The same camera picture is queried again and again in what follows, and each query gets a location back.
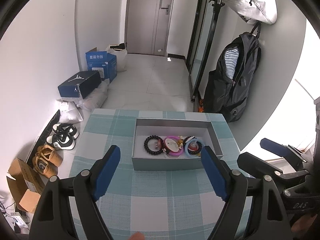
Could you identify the brown cardboard box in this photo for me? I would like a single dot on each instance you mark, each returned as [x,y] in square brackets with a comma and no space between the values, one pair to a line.
[25,185]

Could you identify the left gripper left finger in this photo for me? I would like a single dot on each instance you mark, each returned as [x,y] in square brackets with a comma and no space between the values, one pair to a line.
[103,171]

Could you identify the grey jewelry box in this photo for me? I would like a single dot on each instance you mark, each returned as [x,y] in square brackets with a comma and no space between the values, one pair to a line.
[150,152]

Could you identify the red santa charm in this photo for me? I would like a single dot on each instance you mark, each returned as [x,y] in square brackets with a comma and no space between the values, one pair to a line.
[193,146]

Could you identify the light blue cardboard box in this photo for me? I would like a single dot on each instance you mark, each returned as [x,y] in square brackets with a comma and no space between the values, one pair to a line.
[103,62]

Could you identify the black framed mirror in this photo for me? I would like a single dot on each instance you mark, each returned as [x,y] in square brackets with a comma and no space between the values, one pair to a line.
[207,13]

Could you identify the person's left hand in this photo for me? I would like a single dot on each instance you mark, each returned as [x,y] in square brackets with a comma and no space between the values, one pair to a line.
[137,236]

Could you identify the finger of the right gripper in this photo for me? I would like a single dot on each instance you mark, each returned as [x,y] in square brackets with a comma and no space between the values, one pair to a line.
[259,168]
[289,153]

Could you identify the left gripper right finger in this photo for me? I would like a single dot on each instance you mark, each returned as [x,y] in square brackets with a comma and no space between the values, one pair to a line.
[216,172]

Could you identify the tan shoes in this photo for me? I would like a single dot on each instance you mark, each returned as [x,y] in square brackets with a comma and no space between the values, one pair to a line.
[46,161]

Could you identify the clear plastic bag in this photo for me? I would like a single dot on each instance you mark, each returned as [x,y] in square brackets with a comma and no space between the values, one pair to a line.
[96,98]

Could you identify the black jacket striped shirt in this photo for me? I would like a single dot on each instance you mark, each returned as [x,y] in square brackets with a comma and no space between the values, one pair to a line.
[229,83]

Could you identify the white plastic bag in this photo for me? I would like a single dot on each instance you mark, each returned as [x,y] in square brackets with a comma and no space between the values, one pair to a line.
[120,51]

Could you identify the white red round badge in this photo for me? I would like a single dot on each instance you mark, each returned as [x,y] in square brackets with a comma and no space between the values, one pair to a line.
[172,146]

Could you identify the dark blue shoe box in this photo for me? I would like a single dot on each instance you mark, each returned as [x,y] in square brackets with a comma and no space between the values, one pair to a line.
[80,85]

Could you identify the grey door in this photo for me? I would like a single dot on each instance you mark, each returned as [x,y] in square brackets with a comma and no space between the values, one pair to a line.
[147,26]

